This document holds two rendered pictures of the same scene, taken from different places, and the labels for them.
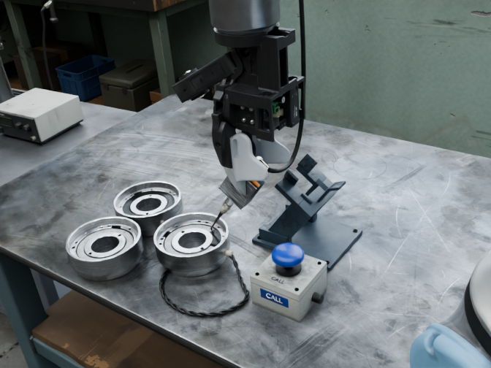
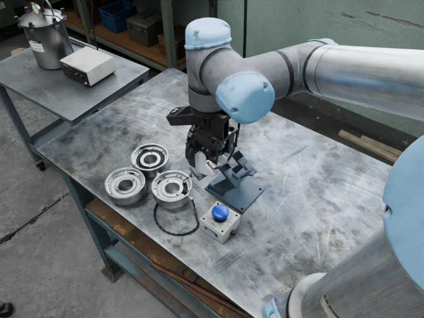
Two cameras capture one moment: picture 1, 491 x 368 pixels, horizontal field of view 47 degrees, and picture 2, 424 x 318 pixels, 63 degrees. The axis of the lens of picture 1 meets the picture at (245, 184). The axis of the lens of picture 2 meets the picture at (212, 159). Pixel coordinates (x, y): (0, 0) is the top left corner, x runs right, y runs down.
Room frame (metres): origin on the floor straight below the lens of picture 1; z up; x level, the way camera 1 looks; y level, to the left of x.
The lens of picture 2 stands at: (0.08, -0.03, 1.53)
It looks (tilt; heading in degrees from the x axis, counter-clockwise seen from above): 46 degrees down; 1
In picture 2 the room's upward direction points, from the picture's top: straight up
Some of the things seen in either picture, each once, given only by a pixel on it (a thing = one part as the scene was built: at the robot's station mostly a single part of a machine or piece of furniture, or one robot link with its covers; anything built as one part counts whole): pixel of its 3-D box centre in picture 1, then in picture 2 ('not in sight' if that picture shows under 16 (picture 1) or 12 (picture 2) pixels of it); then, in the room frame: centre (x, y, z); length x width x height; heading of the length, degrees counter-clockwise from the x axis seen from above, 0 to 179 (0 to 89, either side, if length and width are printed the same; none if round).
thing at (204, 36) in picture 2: not in sight; (208, 56); (0.61, -0.02, 1.23); 0.09 x 0.08 x 0.11; 27
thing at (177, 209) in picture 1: (149, 209); (150, 161); (0.75, 0.15, 0.82); 0.10 x 0.10 x 0.04
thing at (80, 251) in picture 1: (106, 249); (125, 187); (0.65, 0.21, 0.82); 0.08 x 0.08 x 0.02
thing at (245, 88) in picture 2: not in sight; (246, 84); (0.53, -0.08, 1.23); 0.11 x 0.11 x 0.08; 27
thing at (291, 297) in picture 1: (292, 282); (221, 223); (0.54, -0.05, 0.82); 0.08 x 0.07 x 0.05; 53
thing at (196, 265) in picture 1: (193, 244); (172, 190); (0.64, 0.08, 0.82); 0.10 x 0.10 x 0.04
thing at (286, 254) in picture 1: (288, 265); (220, 216); (0.54, -0.04, 0.85); 0.04 x 0.04 x 0.05
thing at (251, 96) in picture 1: (256, 79); (211, 127); (0.61, -0.02, 1.07); 0.09 x 0.08 x 0.12; 52
